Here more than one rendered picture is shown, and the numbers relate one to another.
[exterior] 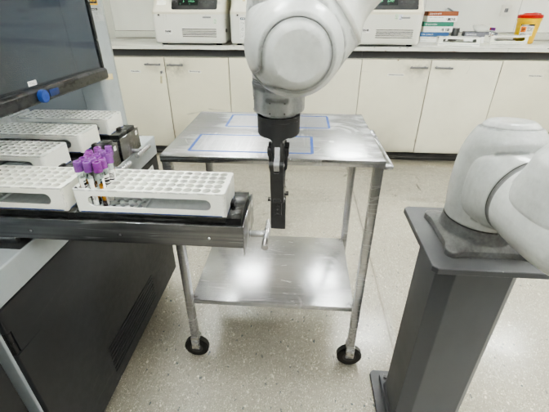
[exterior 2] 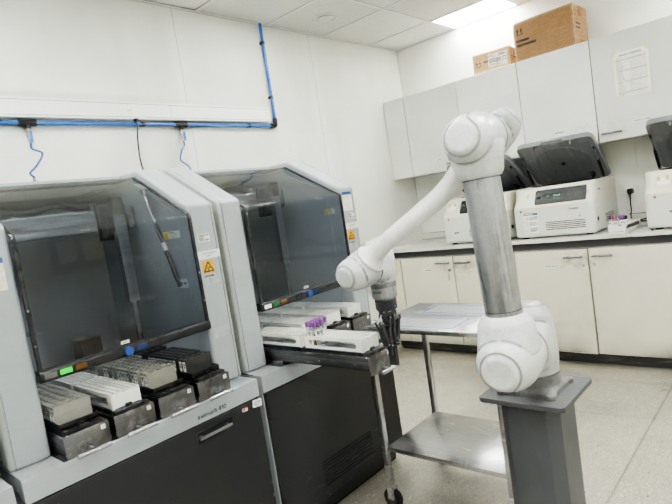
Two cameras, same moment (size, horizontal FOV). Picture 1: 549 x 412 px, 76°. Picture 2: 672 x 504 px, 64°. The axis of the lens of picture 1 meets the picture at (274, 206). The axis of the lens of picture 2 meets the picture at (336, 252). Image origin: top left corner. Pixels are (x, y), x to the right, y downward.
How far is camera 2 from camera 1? 139 cm
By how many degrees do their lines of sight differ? 44
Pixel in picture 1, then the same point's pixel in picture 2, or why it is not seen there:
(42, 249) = (291, 371)
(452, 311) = (515, 444)
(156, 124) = not seen: hidden behind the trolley
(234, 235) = (364, 363)
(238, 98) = (527, 293)
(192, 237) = (347, 363)
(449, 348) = (529, 486)
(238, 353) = not seen: outside the picture
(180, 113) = not seen: hidden behind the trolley
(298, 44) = (342, 274)
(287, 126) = (384, 304)
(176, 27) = (463, 228)
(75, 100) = (338, 295)
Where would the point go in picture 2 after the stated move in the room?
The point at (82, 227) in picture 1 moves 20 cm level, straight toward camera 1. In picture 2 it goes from (305, 356) to (297, 372)
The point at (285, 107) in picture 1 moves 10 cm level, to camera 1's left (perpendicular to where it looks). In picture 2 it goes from (380, 295) to (356, 296)
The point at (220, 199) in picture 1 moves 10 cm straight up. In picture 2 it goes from (359, 342) to (355, 315)
